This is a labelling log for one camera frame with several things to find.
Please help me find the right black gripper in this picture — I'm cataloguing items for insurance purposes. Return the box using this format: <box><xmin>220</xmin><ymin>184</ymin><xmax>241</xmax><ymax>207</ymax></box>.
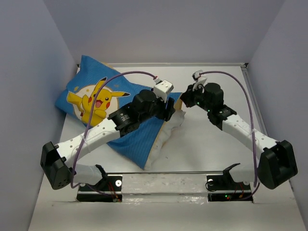
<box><xmin>180</xmin><ymin>82</ymin><xmax>212</xmax><ymax>112</ymax></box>

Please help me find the white pillow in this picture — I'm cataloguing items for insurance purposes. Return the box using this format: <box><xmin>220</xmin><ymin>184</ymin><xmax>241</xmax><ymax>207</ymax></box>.
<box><xmin>143</xmin><ymin>110</ymin><xmax>186</xmax><ymax>170</ymax></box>

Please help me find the yellow pillowcase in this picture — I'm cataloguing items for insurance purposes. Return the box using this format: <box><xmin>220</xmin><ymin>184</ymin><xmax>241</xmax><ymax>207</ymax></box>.
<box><xmin>55</xmin><ymin>55</ymin><xmax>182</xmax><ymax>169</ymax></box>

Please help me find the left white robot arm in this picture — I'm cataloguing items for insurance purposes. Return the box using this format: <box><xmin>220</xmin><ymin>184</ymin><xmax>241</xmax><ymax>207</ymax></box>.
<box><xmin>40</xmin><ymin>90</ymin><xmax>175</xmax><ymax>191</ymax></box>

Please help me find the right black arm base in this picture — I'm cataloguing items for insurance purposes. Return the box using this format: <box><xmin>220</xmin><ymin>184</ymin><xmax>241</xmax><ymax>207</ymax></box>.
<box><xmin>205</xmin><ymin>163</ymin><xmax>253</xmax><ymax>202</ymax></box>

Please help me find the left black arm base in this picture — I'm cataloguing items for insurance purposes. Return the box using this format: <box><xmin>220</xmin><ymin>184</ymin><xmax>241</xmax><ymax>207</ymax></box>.
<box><xmin>76</xmin><ymin>165</ymin><xmax>123</xmax><ymax>203</ymax></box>

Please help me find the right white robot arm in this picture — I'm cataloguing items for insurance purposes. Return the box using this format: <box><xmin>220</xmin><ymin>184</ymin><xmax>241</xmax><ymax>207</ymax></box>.
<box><xmin>180</xmin><ymin>83</ymin><xmax>298</xmax><ymax>190</ymax></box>

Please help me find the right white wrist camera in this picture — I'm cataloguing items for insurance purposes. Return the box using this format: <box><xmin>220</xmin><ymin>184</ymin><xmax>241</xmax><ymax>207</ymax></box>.
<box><xmin>192</xmin><ymin>70</ymin><xmax>207</xmax><ymax>91</ymax></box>

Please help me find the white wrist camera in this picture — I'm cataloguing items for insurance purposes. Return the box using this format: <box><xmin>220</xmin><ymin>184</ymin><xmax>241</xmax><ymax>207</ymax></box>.
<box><xmin>192</xmin><ymin>70</ymin><xmax>207</xmax><ymax>91</ymax></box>
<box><xmin>153</xmin><ymin>77</ymin><xmax>174</xmax><ymax>102</ymax></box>

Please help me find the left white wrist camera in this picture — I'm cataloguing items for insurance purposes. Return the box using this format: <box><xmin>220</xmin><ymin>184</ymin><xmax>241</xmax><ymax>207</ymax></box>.
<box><xmin>153</xmin><ymin>77</ymin><xmax>174</xmax><ymax>102</ymax></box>

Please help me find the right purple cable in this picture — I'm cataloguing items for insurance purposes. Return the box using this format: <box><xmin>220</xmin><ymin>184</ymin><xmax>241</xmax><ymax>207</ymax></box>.
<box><xmin>201</xmin><ymin>70</ymin><xmax>260</xmax><ymax>199</ymax></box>

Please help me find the aluminium table frame rail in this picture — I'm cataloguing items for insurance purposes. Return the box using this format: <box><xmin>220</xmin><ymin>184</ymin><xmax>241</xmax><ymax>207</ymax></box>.
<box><xmin>103</xmin><ymin>63</ymin><xmax>247</xmax><ymax>68</ymax></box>

